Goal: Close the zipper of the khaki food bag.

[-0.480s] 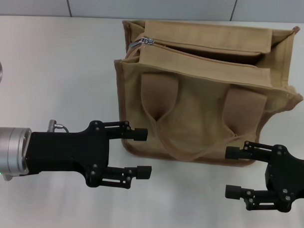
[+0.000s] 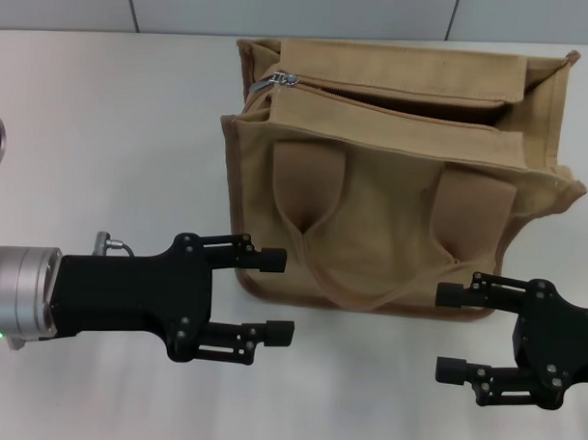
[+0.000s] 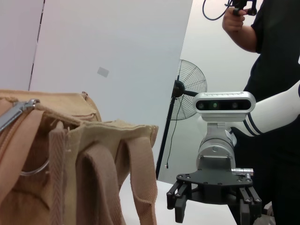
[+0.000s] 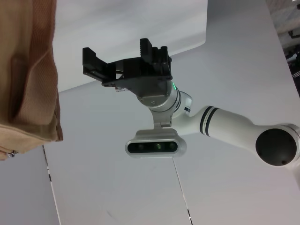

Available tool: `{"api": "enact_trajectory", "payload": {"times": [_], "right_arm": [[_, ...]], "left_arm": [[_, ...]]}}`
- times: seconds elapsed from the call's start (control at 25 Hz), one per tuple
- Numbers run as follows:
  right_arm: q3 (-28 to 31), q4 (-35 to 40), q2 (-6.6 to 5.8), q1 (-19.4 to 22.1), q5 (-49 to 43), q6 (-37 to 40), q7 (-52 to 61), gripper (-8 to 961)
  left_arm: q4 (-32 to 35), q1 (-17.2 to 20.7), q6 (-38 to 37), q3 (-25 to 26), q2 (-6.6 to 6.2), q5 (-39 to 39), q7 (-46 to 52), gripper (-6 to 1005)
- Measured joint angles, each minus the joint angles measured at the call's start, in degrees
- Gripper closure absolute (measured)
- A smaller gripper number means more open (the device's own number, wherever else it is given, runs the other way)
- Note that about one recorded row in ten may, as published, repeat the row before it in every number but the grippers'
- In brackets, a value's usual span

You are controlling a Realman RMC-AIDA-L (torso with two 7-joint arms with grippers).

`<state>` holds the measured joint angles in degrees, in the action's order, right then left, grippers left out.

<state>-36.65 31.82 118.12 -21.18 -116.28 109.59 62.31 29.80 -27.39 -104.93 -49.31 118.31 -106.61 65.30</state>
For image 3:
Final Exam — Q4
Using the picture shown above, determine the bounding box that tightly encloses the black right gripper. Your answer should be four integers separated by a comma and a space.
166, 169, 263, 225

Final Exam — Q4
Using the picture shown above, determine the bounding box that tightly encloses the khaki canvas food bag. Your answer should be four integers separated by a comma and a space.
0, 89, 159, 225

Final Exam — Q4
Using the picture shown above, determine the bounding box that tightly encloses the black handheld controller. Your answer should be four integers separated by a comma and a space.
224, 0, 259, 17

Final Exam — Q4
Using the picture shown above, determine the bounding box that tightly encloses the silver metal zipper pull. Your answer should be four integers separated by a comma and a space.
0, 98, 41, 133

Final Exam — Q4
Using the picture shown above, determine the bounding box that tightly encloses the operator bare forearm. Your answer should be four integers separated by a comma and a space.
222, 16, 259, 53

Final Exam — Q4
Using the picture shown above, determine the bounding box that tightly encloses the operator bare hand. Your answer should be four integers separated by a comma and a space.
221, 7, 246, 33

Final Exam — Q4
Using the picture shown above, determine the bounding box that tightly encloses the black fan stand pole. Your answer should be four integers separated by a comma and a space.
155, 97, 177, 179

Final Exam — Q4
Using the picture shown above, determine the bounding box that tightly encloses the black standing fan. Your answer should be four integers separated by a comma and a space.
174, 59, 208, 121

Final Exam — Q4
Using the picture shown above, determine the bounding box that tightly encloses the operator torso in black clothes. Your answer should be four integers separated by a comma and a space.
228, 0, 300, 225

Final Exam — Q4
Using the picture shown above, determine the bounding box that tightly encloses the grey tape patch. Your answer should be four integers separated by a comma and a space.
97, 66, 110, 78

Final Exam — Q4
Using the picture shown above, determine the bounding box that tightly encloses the thin black fan cable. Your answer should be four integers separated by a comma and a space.
165, 98, 179, 169

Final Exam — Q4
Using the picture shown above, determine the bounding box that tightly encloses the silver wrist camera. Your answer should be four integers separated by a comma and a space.
192, 90, 257, 141

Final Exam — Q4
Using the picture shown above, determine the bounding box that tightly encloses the silver metal ring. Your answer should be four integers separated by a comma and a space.
19, 150, 51, 177

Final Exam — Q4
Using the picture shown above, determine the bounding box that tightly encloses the black controller cable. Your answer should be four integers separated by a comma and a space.
202, 0, 227, 21

